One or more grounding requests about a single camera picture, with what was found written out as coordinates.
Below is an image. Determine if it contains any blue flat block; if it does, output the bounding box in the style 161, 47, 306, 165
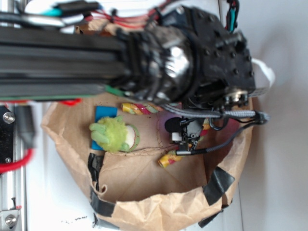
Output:
91, 106, 118, 151

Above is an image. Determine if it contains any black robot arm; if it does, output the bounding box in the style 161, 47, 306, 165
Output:
0, 6, 256, 106

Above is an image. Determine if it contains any aluminium extrusion rail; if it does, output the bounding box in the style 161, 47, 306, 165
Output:
0, 103, 27, 231

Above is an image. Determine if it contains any green fuzzy plush frog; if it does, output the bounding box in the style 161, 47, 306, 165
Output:
89, 115, 140, 153

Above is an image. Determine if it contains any red cable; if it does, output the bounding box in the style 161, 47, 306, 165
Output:
0, 97, 81, 174

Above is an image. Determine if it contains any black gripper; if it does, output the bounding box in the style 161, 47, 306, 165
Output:
109, 6, 256, 106

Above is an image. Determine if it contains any grey braided cable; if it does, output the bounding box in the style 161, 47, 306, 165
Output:
158, 103, 271, 156

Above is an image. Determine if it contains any multicolored twisted rope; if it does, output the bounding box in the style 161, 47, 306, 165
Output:
121, 103, 211, 169

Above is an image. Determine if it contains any brown paper bag tray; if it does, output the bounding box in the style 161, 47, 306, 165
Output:
40, 19, 256, 231

